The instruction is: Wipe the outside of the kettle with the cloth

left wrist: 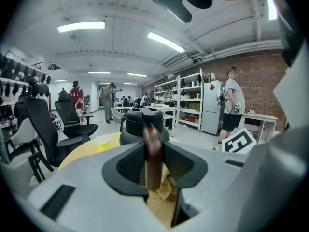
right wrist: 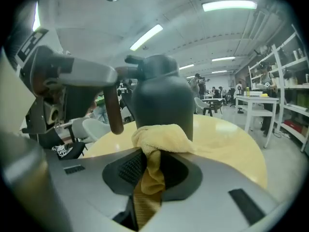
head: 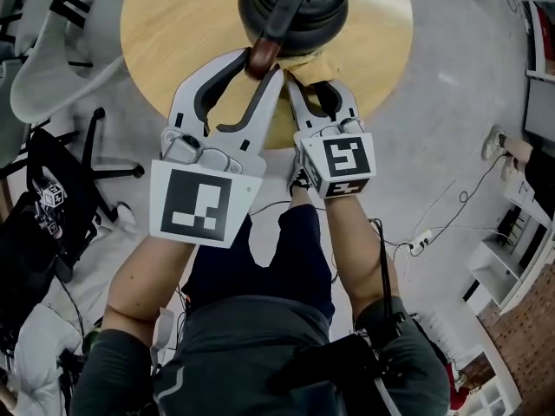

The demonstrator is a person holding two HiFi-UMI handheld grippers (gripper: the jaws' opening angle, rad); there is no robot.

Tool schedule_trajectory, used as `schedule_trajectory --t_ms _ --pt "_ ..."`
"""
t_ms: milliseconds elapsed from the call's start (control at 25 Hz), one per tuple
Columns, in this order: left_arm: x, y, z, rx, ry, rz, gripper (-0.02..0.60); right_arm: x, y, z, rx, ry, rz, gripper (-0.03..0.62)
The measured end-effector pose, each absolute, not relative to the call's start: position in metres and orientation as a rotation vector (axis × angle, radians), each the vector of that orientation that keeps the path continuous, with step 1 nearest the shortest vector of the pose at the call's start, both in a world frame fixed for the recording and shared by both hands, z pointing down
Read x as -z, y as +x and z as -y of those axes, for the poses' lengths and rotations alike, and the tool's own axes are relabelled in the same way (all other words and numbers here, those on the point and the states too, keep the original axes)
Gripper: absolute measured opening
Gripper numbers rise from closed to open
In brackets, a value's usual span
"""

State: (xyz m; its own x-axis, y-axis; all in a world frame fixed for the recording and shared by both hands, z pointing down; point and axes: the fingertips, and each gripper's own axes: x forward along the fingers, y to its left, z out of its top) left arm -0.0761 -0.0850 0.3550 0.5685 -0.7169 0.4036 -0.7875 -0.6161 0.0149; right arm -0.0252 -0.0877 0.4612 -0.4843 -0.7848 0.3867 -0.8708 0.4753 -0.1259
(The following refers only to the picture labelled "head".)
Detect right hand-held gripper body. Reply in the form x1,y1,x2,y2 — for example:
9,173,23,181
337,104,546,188
294,117,377,199

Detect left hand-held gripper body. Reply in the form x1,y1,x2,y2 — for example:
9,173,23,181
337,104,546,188
149,126,266,250

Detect yellow cloth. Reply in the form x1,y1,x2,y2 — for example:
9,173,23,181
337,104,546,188
277,52,340,89

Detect dark brown kettle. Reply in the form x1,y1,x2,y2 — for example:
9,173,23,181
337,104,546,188
237,0,350,81

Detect person's left forearm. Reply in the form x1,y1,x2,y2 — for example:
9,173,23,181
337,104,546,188
101,231,197,341

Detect person's right forearm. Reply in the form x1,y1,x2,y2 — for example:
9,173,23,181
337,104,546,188
323,193,401,318

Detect person's right shoe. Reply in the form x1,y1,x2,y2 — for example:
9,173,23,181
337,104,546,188
289,166,312,198

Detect round wooden table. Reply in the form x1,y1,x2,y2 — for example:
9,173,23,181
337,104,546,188
120,0,414,151

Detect person's black shorts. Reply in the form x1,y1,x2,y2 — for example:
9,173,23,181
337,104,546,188
180,204,337,320

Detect black swivel chair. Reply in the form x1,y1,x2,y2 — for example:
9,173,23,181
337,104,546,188
25,106,147,276

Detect white power strip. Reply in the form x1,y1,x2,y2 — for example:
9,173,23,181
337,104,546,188
408,228,435,251

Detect grey shell chair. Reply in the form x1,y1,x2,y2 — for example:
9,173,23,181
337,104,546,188
9,0,131,125
0,56,34,171

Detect spare grey gripper tool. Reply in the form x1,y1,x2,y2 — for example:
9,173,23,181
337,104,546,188
36,179,69,240

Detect person's grey shirt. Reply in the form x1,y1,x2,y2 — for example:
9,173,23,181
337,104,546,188
71,295,452,416

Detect white drawer cabinet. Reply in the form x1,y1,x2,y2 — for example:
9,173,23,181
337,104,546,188
466,201,555,315

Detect grey metal cabinet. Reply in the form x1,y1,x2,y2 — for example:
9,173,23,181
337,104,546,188
522,75,555,146

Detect white shelf rack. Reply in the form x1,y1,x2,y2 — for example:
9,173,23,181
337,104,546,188
518,0,555,81

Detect white cubby shelf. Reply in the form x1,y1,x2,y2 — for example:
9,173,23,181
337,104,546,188
459,348,524,416

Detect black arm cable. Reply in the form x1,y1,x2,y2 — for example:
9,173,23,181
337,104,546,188
368,218,402,333

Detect white harness strap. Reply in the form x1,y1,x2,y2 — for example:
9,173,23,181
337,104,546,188
149,308,175,363

